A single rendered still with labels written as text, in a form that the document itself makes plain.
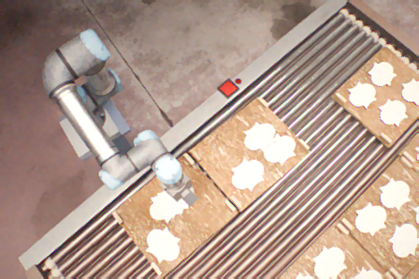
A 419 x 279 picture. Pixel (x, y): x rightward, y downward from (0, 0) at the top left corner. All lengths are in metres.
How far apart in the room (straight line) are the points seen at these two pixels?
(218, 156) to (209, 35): 1.63
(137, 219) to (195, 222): 0.25
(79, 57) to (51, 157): 1.75
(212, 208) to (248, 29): 1.87
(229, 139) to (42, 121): 1.78
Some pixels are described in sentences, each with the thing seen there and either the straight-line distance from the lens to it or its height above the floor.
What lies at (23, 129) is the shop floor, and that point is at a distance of 3.12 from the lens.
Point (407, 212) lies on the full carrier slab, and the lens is 1.75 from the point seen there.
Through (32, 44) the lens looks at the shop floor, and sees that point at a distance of 3.50.
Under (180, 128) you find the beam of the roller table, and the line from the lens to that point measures 1.72.
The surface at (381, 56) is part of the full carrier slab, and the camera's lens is 2.00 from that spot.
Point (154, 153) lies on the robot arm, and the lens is 1.16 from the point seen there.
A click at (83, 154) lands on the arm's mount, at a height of 0.92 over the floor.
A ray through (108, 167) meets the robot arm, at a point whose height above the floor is 1.42.
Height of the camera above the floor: 2.49
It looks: 70 degrees down
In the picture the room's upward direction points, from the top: 8 degrees counter-clockwise
